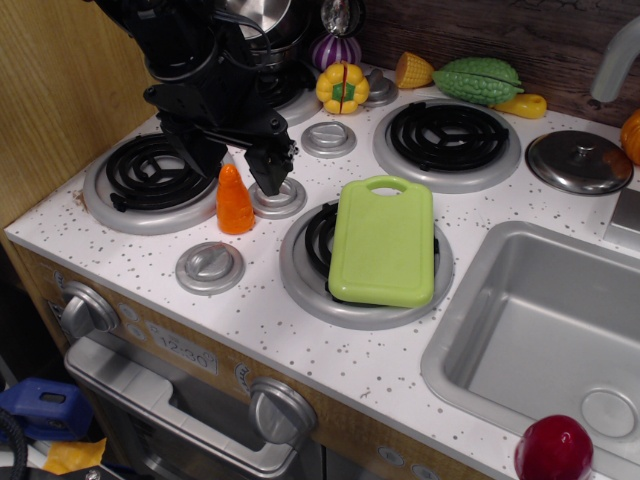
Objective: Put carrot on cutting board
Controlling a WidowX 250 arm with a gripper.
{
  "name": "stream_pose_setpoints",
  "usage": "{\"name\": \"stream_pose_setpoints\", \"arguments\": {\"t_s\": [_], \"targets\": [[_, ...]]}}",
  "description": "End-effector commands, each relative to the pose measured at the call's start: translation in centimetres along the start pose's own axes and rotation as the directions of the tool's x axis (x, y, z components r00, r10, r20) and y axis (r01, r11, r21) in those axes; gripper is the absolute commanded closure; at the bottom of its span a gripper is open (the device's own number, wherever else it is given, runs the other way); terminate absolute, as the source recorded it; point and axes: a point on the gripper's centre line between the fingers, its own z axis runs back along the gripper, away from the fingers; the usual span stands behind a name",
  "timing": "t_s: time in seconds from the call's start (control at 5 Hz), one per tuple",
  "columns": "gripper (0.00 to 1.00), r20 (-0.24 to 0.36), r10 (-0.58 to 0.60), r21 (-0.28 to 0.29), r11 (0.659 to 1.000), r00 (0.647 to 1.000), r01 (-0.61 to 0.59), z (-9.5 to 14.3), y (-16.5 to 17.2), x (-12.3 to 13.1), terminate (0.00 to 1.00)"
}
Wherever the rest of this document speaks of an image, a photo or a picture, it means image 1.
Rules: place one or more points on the steel spoon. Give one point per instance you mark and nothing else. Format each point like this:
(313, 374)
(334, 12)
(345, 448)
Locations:
(343, 18)

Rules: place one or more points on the silver knob back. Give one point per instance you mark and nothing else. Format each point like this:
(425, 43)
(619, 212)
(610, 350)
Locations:
(382, 91)

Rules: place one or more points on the back left stove burner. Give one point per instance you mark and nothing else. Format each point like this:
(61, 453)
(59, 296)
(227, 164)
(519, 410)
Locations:
(289, 88)

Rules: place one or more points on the grey toy faucet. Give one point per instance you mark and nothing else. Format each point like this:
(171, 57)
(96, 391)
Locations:
(617, 60)

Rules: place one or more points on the silver toy sink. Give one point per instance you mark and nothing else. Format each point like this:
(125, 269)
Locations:
(543, 324)

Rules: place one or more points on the red toy apple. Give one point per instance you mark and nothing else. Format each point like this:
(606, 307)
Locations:
(555, 447)

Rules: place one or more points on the front left stove burner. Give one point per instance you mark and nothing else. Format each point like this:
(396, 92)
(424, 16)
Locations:
(142, 187)

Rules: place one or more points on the green toy bitter gourd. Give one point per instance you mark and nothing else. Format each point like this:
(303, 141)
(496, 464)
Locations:
(479, 80)

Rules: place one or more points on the silver knob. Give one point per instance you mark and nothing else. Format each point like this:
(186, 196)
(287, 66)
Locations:
(382, 91)
(209, 268)
(331, 139)
(290, 200)

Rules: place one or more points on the orange toy carrot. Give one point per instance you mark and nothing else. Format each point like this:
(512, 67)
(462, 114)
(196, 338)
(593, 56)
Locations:
(235, 213)

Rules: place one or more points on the silver knob front left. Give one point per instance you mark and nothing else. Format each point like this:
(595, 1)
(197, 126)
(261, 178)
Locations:
(209, 268)

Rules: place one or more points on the silver oven door handle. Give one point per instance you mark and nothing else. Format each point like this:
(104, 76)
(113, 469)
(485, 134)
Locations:
(175, 426)

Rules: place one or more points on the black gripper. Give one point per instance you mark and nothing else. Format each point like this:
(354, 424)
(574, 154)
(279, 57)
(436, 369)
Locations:
(204, 107)

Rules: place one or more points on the front right stove burner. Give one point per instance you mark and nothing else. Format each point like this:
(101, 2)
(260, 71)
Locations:
(304, 267)

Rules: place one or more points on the back right stove burner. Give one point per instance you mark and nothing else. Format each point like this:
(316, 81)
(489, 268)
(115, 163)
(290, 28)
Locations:
(448, 146)

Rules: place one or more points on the yellow toy bell pepper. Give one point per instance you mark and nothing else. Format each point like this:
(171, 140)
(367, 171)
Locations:
(342, 88)

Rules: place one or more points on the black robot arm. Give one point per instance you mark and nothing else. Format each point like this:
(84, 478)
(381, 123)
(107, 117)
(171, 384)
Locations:
(176, 32)

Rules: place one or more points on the right oven dial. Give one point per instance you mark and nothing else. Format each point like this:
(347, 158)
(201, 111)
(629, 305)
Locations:
(278, 413)

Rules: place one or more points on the left oven dial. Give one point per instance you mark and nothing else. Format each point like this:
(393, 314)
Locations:
(86, 311)

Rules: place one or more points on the yellow cloth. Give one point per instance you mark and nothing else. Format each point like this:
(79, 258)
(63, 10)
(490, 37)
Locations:
(69, 456)

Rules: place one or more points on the blue plastic device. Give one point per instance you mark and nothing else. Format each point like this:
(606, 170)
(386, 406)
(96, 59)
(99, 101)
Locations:
(48, 410)

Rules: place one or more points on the steel pot lid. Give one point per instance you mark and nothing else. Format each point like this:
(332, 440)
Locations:
(580, 163)

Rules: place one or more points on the green plastic cutting board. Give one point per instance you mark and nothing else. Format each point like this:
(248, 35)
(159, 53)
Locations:
(383, 245)

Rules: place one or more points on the silver knob upper centre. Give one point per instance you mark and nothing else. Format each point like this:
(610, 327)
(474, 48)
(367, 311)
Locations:
(331, 139)

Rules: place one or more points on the yellow toy corn piece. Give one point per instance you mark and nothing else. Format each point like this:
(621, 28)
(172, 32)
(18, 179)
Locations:
(412, 71)

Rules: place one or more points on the oven dial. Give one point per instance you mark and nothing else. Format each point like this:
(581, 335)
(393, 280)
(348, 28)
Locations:
(278, 413)
(86, 311)

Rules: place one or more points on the stove burner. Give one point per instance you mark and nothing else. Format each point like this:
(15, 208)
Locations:
(304, 267)
(289, 88)
(142, 187)
(448, 146)

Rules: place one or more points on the purple striped toy onion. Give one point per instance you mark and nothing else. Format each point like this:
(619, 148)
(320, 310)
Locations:
(327, 49)

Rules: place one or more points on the orange toy fruit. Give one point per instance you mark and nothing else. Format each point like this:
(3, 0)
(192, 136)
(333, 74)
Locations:
(630, 137)

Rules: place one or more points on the stainless steel pot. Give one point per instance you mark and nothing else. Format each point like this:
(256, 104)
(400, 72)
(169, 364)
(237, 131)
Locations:
(274, 30)

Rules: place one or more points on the oven clock display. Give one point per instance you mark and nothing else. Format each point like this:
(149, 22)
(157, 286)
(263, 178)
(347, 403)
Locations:
(186, 349)

